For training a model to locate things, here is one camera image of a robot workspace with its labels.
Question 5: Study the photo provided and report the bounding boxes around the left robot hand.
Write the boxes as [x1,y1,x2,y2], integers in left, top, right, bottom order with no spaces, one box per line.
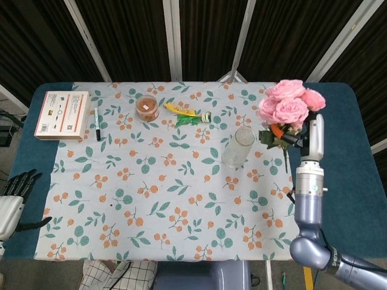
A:
[0,169,53,242]

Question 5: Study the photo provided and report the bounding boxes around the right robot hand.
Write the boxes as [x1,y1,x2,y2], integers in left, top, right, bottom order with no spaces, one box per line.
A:
[281,113,326,164]

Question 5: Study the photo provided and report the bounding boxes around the pink artificial rose bouquet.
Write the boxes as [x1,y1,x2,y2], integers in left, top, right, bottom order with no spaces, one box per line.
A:
[256,79,327,181]

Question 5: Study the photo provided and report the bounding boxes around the clear textured glass vase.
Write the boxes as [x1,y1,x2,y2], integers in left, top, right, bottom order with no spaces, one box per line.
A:
[221,126,255,169]

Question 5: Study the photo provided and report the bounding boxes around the black equipment box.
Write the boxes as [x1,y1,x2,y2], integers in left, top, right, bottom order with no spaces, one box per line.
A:
[0,111,25,146]

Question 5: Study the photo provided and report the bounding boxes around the white orange cardboard box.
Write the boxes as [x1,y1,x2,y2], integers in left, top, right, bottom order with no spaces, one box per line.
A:
[34,91,91,141]

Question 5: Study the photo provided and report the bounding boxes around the white black checked cloth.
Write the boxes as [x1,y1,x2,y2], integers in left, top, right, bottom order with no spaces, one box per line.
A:
[82,260,158,290]

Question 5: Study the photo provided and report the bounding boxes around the green black marker pen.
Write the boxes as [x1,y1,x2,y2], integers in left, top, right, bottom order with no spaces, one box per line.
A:
[94,107,102,142]

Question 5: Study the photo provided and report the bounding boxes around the yellow green feather shuttlecock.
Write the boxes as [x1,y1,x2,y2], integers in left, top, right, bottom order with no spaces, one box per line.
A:
[163,102,212,127]

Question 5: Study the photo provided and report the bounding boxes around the white table leg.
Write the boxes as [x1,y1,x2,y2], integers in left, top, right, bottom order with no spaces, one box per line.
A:
[265,261,273,290]

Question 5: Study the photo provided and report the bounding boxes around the floral print tablecloth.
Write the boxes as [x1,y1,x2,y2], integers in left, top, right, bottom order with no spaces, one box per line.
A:
[33,80,299,262]

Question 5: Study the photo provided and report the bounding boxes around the clear jar orange contents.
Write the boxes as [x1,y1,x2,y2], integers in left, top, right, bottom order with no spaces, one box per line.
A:
[135,94,160,123]

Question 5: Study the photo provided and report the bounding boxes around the grey blue robot torso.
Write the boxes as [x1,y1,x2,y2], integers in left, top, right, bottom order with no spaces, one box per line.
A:
[155,261,252,290]

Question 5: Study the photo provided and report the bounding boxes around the dark folding screen white frame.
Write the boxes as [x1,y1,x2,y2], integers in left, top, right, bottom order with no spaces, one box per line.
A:
[0,0,387,152]

